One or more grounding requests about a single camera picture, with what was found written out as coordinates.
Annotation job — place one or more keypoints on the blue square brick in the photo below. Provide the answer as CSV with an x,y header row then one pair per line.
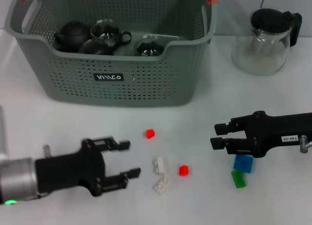
x,y
243,163

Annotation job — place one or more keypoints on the grey perforated plastic storage bin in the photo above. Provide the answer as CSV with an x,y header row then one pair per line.
x,y
146,88

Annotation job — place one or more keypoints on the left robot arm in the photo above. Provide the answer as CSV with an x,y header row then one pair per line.
x,y
17,178

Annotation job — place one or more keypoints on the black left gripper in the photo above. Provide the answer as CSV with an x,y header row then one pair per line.
x,y
70,171

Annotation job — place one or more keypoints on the green flat brick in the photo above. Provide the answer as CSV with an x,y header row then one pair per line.
x,y
239,179

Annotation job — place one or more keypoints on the small red brick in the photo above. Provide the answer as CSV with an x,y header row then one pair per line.
x,y
184,170
150,133

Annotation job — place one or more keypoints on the left wrist metal plug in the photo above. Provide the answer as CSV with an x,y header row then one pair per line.
x,y
47,150

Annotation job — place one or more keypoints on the white tall brick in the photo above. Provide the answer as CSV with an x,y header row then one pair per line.
x,y
159,165

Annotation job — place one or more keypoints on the white two-stud brick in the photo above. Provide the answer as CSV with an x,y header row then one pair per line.
x,y
162,185

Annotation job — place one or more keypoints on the glass pitcher with black lid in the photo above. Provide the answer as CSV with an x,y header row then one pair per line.
x,y
270,20

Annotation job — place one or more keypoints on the wrist metal plug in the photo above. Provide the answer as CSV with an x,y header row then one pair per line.
x,y
304,144
47,150

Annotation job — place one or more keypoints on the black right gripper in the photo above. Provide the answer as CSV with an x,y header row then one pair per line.
x,y
273,132

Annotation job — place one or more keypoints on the glass teacup with black base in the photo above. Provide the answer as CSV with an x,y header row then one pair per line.
x,y
107,35
92,48
149,48

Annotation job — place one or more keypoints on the black clay teapot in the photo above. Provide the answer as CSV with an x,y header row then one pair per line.
x,y
70,35

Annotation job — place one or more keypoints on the right wrist metal plug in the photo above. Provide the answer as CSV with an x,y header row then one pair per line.
x,y
304,144

